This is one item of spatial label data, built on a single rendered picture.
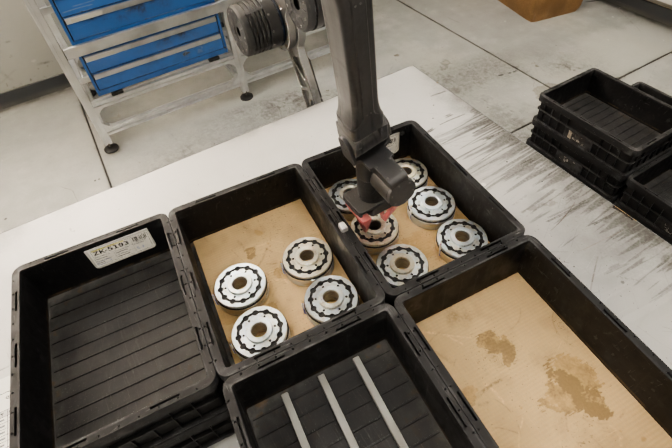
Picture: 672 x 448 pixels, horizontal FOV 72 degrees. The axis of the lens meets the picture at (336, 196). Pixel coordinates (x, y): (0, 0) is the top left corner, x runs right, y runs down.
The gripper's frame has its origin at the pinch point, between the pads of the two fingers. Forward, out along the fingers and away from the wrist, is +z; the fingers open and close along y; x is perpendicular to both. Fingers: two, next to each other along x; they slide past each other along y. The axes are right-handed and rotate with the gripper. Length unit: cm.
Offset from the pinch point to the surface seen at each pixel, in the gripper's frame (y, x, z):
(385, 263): -3.7, -9.2, 1.0
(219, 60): 23, 187, 54
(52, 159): -80, 202, 83
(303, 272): -18.1, -1.6, 1.0
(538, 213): 43.7, -9.4, 17.9
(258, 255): -23.4, 9.7, 3.7
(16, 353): -67, 8, -5
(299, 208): -9.7, 16.4, 3.8
